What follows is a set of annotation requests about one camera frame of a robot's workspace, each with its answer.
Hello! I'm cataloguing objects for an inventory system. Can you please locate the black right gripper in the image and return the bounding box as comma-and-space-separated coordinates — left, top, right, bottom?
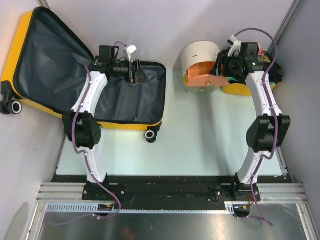
209, 52, 244, 78

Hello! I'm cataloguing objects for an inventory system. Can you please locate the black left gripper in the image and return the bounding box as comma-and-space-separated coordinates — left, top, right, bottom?
110, 58, 151, 84

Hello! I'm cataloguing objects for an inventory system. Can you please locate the white pastel mini drawer cabinet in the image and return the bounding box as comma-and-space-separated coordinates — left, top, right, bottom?
181, 41, 229, 93

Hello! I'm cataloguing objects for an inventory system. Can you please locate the yellow plastic basket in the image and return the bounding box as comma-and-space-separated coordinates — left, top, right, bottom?
221, 80, 266, 97

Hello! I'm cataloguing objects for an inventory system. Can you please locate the yellow Pikachu suitcase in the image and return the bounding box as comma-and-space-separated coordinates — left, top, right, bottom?
0, 7, 167, 143

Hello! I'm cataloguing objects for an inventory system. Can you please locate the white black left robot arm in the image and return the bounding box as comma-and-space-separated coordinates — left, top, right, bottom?
62, 44, 150, 200

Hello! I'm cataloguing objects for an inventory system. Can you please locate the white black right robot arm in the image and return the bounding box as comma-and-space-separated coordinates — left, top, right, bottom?
210, 40, 291, 201

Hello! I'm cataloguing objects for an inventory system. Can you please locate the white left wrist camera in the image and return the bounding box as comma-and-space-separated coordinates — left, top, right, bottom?
123, 44, 137, 62

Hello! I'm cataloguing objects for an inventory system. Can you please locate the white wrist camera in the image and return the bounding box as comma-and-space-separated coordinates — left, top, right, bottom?
227, 35, 242, 57
123, 44, 137, 62

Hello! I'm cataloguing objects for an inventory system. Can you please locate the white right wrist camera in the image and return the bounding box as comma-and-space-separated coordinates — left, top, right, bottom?
227, 35, 242, 57

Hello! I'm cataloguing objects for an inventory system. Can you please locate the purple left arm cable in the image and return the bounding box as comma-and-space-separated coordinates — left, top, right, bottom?
47, 41, 123, 226

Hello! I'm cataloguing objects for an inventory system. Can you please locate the right aluminium corner post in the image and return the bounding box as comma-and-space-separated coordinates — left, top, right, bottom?
274, 0, 305, 44

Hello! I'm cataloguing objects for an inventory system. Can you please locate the aluminium corner post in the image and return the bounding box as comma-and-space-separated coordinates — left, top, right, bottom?
36, 0, 51, 10
274, 0, 305, 44

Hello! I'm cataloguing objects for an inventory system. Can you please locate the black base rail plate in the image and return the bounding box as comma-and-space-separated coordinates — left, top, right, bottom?
51, 174, 293, 204

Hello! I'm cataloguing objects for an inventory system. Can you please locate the left aluminium corner post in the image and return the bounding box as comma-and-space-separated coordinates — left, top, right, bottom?
36, 0, 51, 10

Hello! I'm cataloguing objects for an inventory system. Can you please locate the white slotted cable duct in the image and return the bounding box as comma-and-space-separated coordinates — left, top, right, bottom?
46, 202, 234, 214

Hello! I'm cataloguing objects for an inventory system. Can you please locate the aluminium frame rail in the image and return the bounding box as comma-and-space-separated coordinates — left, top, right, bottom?
36, 182, 309, 204

